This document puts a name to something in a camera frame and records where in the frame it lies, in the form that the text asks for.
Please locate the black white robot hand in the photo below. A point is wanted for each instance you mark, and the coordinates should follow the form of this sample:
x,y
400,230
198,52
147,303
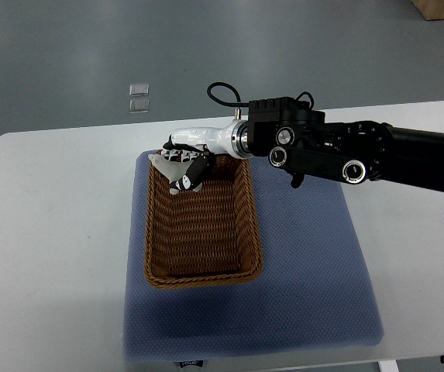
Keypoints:
x,y
204,145

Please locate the white bear figurine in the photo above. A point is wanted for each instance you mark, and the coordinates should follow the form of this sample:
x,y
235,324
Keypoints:
x,y
175,172

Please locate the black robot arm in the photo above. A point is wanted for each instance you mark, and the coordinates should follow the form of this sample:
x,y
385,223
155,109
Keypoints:
x,y
297,139

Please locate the brown wicker basket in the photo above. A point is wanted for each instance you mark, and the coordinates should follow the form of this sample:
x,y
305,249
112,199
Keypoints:
x,y
205,238

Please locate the lower clear floor tile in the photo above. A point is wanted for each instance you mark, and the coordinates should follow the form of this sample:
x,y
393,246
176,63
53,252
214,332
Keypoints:
x,y
139,105

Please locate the clear floor tile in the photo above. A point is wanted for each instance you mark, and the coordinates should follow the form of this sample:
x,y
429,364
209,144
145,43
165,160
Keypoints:
x,y
139,89
139,105

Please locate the upper clear floor tile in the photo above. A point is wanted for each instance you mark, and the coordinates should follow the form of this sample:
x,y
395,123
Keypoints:
x,y
139,89

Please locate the blue grey fabric mat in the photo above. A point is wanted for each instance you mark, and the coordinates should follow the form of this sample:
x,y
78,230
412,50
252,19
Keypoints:
x,y
314,291

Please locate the wooden box corner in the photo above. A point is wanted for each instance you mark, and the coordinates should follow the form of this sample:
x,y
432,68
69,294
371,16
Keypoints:
x,y
431,10

